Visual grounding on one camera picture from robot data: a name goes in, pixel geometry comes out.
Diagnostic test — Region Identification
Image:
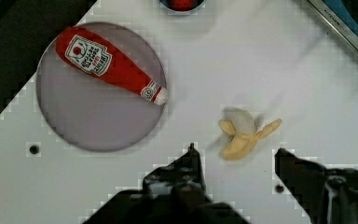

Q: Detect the plush peeled banana toy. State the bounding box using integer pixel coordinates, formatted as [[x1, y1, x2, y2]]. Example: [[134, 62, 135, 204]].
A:
[[218, 108, 282, 161]]

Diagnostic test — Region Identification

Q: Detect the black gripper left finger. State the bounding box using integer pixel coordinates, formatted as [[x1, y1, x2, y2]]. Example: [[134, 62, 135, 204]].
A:
[[142, 143, 206, 213]]

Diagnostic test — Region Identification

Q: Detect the grey round plate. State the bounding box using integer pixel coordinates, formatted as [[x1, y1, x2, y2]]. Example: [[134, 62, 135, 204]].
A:
[[36, 22, 168, 151]]

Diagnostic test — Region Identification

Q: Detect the plush red ketchup bottle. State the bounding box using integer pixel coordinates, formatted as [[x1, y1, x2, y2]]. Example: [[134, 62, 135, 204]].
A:
[[55, 27, 168, 105]]

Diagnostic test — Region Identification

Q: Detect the silver black toaster oven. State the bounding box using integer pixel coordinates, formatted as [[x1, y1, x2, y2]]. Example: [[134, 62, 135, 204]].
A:
[[306, 0, 358, 53]]

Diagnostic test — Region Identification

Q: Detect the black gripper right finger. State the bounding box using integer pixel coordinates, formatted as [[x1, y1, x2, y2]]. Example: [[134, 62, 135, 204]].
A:
[[274, 148, 358, 224]]

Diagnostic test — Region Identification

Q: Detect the red plush fruit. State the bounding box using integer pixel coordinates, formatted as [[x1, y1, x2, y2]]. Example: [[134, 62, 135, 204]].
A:
[[168, 0, 198, 11]]

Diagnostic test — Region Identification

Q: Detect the small blue bowl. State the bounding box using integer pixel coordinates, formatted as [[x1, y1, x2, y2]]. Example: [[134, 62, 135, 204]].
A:
[[159, 0, 205, 13]]

